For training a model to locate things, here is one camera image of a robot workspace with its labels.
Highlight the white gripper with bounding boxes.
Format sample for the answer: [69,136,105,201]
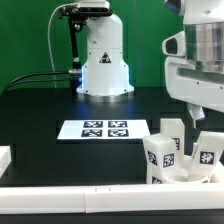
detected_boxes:
[165,57,224,127]

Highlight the white round stool seat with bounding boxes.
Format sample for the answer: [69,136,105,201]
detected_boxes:
[146,156,214,185]

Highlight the white left fence piece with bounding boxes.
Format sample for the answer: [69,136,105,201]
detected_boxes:
[0,146,11,178]

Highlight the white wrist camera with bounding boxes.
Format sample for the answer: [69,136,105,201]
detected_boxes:
[162,31,186,57]

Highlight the white marker base plate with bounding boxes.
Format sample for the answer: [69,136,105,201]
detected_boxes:
[57,119,150,140]

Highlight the white fence wall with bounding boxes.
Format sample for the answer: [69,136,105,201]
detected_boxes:
[0,142,224,214]

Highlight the grey overhead camera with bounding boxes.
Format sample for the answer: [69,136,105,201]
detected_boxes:
[77,0,112,17]

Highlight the black camera stand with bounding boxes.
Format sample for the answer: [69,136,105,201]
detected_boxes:
[59,5,82,90]

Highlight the black cables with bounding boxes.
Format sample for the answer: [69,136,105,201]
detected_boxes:
[0,70,73,96]

